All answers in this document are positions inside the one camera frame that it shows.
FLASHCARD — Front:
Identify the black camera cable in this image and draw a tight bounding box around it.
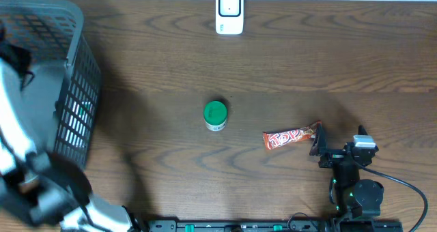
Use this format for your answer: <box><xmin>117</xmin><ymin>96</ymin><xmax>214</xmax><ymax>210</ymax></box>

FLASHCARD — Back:
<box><xmin>346</xmin><ymin>149</ymin><xmax>429</xmax><ymax>232</ymax></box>

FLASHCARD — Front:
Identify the red Top chocolate bar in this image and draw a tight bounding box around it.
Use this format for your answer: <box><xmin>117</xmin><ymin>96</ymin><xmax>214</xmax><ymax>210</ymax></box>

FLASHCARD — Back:
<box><xmin>263</xmin><ymin>121</ymin><xmax>322</xmax><ymax>150</ymax></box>

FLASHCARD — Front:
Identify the green lid jar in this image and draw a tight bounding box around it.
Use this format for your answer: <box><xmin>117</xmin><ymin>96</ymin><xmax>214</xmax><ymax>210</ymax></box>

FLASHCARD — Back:
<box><xmin>203</xmin><ymin>100</ymin><xmax>227</xmax><ymax>132</ymax></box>

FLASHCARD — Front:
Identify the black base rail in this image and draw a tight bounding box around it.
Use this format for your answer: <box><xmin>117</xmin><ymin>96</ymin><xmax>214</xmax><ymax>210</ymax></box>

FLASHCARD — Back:
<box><xmin>145</xmin><ymin>218</ymin><xmax>403</xmax><ymax>232</ymax></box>

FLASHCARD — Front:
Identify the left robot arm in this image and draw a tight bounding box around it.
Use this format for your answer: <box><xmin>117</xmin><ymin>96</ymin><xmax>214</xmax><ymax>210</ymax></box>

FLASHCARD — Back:
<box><xmin>1</xmin><ymin>28</ymin><xmax>142</xmax><ymax>231</ymax></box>

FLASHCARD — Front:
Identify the grey plastic basket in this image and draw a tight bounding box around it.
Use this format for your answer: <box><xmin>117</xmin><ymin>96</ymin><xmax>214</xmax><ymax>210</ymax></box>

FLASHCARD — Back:
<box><xmin>1</xmin><ymin>0</ymin><xmax>102</xmax><ymax>169</ymax></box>

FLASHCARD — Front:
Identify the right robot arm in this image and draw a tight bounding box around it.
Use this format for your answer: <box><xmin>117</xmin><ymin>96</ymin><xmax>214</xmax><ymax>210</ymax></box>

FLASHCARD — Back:
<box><xmin>309</xmin><ymin>125</ymin><xmax>384</xmax><ymax>220</ymax></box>

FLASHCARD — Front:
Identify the white barcode scanner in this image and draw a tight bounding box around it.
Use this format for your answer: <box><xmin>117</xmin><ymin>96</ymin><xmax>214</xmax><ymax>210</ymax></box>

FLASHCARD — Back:
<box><xmin>215</xmin><ymin>0</ymin><xmax>244</xmax><ymax>35</ymax></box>

